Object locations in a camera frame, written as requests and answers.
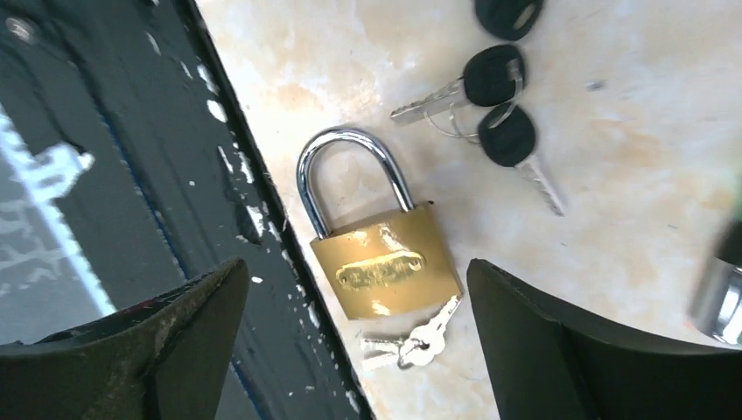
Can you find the keys of padlock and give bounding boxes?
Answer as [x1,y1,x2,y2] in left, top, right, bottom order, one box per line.
[361,296,461,371]

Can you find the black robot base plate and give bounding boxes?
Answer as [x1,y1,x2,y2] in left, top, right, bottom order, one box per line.
[1,1,373,419]

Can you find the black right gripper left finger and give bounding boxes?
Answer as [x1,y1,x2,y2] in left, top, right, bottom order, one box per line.
[1,258,249,419]

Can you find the single black headed key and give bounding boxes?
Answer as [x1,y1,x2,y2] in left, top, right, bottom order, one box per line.
[474,0,545,41]

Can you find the brass padlock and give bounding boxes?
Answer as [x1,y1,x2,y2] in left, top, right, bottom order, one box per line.
[296,127,463,320]
[689,220,741,347]

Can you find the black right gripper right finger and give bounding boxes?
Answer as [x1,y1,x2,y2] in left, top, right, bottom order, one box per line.
[466,259,741,419]

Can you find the black headed keys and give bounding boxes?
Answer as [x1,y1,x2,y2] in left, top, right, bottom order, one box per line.
[389,44,565,216]

